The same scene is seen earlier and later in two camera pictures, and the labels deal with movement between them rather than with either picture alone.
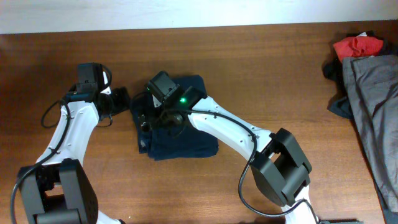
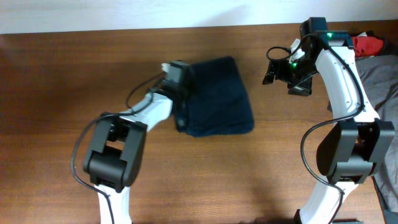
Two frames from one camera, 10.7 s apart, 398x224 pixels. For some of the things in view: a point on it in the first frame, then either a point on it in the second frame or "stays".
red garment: [359, 46] stays
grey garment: [371, 83] stays
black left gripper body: [117, 102] -> [185, 88]
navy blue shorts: [169, 133] -> [217, 103]
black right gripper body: [160, 117] -> [298, 77]
